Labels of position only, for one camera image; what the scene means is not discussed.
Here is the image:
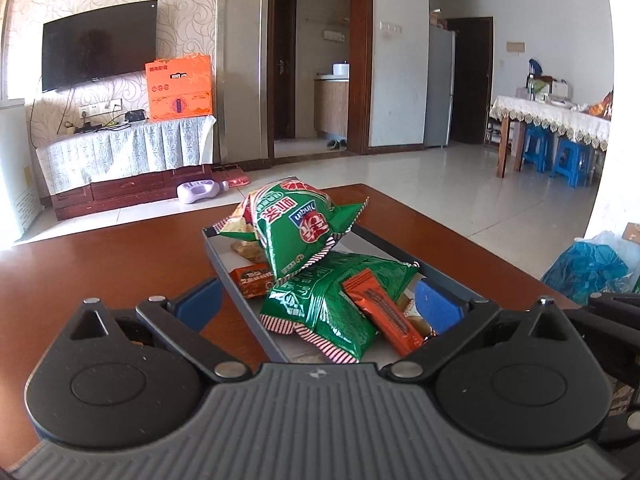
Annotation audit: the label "black wall television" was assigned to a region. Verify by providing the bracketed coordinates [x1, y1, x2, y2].
[41, 0, 158, 93]

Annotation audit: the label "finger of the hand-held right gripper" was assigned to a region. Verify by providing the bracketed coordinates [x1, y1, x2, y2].
[564, 291, 640, 358]

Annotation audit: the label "green potato chips bag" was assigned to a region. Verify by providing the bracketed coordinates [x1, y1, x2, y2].
[212, 177, 370, 283]

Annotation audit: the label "blue plastic bag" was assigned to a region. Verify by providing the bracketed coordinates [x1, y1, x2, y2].
[541, 230, 632, 306]

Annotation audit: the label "green snack packet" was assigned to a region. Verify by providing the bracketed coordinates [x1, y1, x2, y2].
[260, 252, 421, 365]

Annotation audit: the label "blue plastic stool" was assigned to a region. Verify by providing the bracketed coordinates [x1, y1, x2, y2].
[520, 125, 553, 173]
[550, 137, 593, 188]

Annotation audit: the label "orange gift box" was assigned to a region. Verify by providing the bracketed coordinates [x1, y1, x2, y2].
[145, 54, 213, 122]

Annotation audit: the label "TV cabinet with lace cloth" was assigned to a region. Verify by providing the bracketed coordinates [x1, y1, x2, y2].
[35, 115, 218, 196]

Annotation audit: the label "white wall sockets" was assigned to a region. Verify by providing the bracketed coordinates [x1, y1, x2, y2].
[79, 99, 122, 116]

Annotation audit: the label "white chest freezer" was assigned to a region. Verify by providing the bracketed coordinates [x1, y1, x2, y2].
[0, 99, 41, 243]

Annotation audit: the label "grey refrigerator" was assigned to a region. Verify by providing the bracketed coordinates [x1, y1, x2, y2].
[424, 25, 457, 148]

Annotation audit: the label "small orange brown packet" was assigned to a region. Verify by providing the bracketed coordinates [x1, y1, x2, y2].
[229, 262, 275, 300]

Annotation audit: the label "beige snack packet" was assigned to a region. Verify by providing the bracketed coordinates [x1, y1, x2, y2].
[231, 240, 263, 263]

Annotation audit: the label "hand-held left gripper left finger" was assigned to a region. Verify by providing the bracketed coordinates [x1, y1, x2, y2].
[67, 277, 251, 386]

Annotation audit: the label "white detergent bottle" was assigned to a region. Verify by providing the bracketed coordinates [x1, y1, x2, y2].
[176, 179, 230, 205]

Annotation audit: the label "red plastic packaging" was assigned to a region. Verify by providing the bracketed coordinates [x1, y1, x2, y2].
[211, 164, 251, 188]

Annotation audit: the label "orange snack bag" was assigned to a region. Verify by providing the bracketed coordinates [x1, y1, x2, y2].
[587, 90, 614, 121]

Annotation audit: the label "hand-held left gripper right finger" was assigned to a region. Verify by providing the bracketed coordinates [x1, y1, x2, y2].
[380, 279, 577, 385]

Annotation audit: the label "orange snack bar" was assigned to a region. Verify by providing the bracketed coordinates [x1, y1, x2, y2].
[342, 268, 426, 356]

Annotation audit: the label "dark wooden television cabinet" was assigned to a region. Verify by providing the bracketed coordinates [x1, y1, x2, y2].
[50, 162, 213, 222]

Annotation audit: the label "wooden dining table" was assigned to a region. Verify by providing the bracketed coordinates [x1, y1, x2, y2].
[489, 95, 612, 179]

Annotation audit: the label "grey cardboard box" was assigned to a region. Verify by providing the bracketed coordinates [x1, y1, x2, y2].
[201, 222, 488, 363]

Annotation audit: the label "wooden kitchen cabinet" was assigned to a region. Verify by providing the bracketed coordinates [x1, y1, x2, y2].
[314, 75, 350, 138]

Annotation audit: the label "white lace tablecloth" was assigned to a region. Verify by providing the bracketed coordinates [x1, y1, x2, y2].
[489, 95, 612, 152]

